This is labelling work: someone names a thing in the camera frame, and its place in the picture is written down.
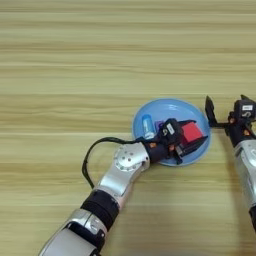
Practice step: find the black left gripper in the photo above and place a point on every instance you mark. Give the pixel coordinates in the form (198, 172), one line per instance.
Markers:
(160, 151)

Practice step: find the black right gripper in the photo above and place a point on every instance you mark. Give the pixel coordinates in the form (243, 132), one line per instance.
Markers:
(240, 131)

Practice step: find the red cube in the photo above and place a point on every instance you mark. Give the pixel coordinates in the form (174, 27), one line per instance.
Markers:
(191, 132)

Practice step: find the blue glue stick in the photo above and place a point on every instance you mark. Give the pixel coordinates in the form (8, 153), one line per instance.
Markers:
(148, 126)

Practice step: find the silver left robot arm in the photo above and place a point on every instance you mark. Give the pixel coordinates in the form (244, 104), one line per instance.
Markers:
(113, 186)

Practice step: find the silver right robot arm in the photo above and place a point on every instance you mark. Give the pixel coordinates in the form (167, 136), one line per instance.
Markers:
(248, 180)

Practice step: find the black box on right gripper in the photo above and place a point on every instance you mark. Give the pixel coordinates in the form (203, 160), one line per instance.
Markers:
(244, 109)

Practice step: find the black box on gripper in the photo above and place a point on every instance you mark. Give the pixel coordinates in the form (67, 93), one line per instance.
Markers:
(170, 130)
(244, 109)

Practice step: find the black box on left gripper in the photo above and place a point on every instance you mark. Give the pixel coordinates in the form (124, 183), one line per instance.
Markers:
(170, 130)

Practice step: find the light blue round plate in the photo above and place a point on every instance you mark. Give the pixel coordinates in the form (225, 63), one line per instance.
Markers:
(166, 108)

